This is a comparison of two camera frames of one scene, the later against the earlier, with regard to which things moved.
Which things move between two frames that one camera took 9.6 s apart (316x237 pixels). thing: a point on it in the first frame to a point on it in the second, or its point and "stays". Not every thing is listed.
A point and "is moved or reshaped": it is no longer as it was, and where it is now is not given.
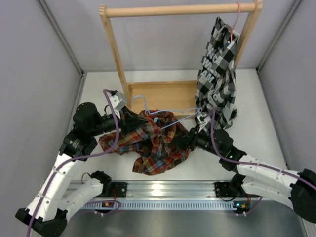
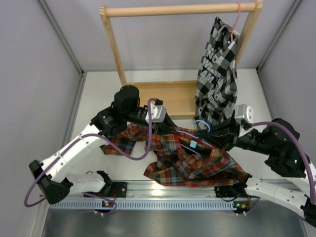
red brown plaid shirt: x=154 y=141 is moved or reshaped
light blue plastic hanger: x=175 y=122 is moved or reshaped
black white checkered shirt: x=216 y=83 stays
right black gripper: x=190 y=138 to x=225 y=135
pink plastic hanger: x=231 y=31 stays
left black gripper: x=128 y=120 to x=167 y=126
